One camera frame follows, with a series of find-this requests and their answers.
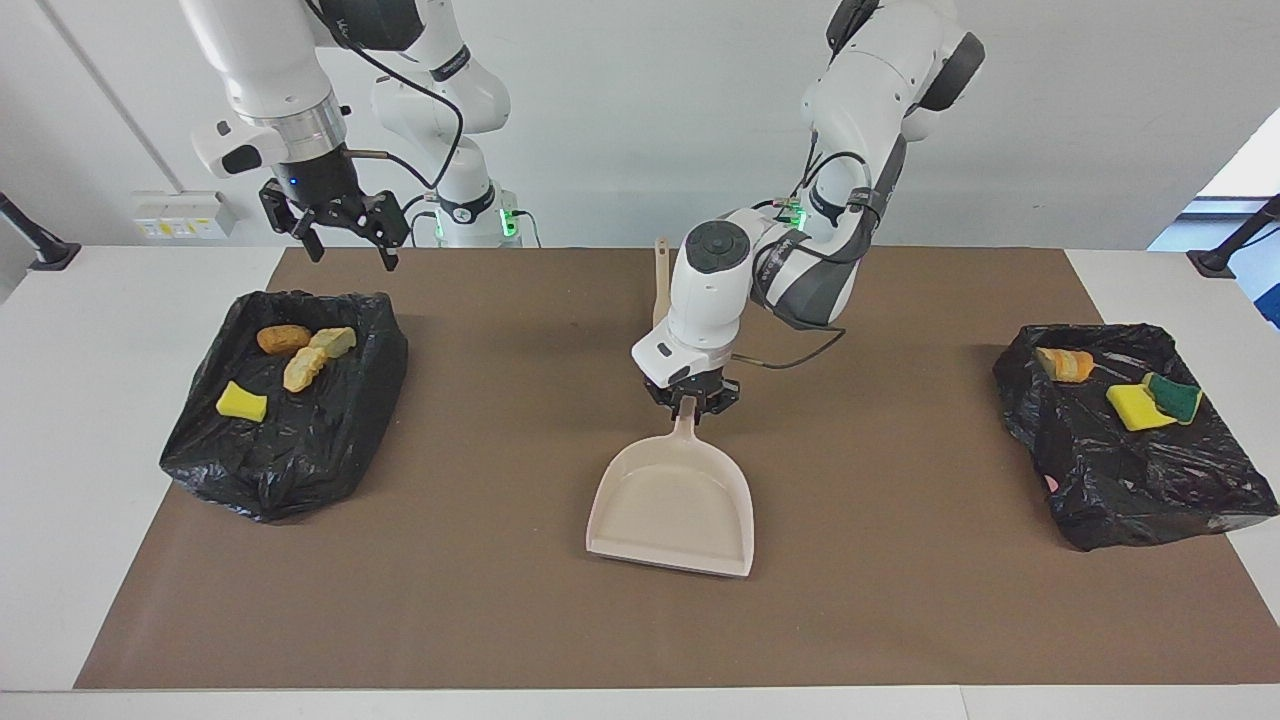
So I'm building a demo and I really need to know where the black clamp stand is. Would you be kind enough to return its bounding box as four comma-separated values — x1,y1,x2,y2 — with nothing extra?
1187,193,1280,279
0,190,82,272

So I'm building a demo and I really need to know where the beige stone-like foam chunk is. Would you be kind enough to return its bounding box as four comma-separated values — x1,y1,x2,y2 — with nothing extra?
1035,346,1096,384

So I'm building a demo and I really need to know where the beige plastic dustpan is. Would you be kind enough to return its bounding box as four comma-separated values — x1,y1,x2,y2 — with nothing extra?
585,397,756,579

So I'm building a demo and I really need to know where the beige brush with black bristles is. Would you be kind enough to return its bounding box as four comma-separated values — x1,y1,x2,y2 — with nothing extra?
653,237,673,331

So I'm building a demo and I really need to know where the blue furniture edge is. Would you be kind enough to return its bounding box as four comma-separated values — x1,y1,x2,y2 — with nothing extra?
1245,262,1280,331

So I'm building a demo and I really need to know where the plain yellow sponge piece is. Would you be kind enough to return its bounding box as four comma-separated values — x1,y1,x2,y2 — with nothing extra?
216,380,269,424

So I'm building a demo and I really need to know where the white wall cable conduit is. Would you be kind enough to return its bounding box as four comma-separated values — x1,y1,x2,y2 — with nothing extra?
35,0,186,196

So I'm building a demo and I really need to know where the beige orange striped foam chunk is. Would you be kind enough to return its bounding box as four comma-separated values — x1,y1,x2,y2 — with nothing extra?
282,346,328,393

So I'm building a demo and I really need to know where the yellow green sponge piece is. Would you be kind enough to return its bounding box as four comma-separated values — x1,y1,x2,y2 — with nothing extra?
1142,372,1204,426
1106,385,1179,433

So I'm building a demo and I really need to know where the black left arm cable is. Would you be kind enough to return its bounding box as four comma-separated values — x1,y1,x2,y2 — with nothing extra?
730,120,911,371

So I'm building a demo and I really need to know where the brown cork-like chunk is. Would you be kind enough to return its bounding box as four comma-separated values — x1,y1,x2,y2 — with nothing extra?
256,324,313,357

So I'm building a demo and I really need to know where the brown table mat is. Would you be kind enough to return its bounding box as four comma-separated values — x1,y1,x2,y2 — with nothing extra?
75,247,1280,691

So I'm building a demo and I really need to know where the black bag lined bin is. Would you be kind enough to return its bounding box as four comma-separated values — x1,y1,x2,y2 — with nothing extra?
159,290,410,523

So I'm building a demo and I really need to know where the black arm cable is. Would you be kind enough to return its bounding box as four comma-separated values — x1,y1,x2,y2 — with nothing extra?
730,120,911,371
305,0,466,193

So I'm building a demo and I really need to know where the white wall socket box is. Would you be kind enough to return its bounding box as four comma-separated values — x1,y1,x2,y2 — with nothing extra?
131,190,241,241

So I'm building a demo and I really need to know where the black bag bin with pink scrap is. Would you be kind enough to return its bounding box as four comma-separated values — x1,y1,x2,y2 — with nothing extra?
992,322,1280,552

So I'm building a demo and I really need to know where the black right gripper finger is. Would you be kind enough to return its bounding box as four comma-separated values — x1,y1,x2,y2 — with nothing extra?
350,192,411,272
259,180,326,264

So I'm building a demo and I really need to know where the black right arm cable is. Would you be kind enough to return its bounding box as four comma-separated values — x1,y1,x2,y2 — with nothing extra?
305,0,466,193

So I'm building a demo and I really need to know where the black base cable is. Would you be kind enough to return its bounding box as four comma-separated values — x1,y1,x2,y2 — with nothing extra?
400,193,446,248

